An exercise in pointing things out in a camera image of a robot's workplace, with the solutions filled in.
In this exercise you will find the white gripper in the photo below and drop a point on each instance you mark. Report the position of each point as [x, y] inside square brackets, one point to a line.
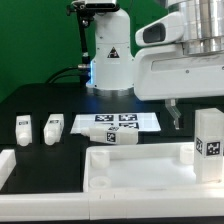
[163, 72]

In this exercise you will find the white desk tabletop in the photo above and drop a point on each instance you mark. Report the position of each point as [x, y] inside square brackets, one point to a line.
[148, 167]

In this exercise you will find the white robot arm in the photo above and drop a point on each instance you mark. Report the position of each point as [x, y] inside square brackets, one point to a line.
[112, 69]

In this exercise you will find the white marker base sheet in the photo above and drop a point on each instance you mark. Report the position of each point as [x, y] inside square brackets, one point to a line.
[145, 122]

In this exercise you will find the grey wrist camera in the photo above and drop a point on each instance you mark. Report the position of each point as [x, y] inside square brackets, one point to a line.
[167, 30]

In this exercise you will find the white U-shaped fence frame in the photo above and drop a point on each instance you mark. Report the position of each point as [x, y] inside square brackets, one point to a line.
[105, 204]

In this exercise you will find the black camera stand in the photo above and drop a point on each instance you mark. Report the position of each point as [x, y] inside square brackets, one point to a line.
[84, 18]

